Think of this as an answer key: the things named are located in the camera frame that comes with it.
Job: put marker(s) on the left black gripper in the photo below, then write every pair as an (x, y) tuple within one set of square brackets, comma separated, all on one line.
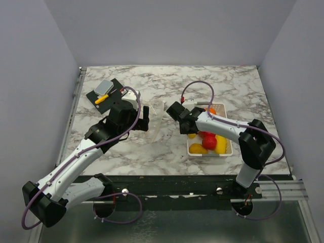
[(142, 124)]

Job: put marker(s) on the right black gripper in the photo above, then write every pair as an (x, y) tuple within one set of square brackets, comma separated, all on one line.
[(183, 131)]

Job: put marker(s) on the clear zip top bag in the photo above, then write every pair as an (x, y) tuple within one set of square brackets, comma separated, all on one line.
[(156, 110)]

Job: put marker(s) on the red strawberry toy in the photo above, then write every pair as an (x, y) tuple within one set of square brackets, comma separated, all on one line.
[(209, 142)]

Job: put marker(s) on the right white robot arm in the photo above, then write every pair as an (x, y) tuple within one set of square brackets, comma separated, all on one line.
[(255, 142)]

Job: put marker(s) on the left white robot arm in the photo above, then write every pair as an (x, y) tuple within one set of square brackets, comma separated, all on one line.
[(51, 197)]

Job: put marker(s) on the red apple toy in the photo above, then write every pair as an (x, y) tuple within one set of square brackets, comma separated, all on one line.
[(205, 134)]

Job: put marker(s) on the orange fruit toy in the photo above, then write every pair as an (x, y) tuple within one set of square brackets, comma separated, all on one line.
[(211, 110)]

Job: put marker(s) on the yellow orange mango toy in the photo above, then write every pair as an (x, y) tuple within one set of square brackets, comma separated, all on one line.
[(196, 148)]

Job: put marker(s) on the white plastic basket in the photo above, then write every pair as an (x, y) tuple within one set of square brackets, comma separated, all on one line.
[(221, 111)]

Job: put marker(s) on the yellow lemon toy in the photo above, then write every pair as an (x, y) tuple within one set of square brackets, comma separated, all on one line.
[(221, 145)]

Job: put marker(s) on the grey plastic box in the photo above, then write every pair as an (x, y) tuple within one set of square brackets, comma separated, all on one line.
[(104, 87)]

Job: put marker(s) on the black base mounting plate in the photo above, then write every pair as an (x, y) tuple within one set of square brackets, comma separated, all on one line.
[(170, 193)]

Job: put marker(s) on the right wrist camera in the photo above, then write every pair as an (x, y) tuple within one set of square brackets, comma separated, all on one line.
[(191, 103)]

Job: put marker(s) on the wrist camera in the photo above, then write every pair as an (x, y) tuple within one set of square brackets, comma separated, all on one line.
[(191, 103), (132, 98)]

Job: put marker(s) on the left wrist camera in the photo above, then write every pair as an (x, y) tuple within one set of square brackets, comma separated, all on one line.
[(132, 98)]

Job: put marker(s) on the aluminium rail frame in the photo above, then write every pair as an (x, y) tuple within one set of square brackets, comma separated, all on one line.
[(35, 233)]

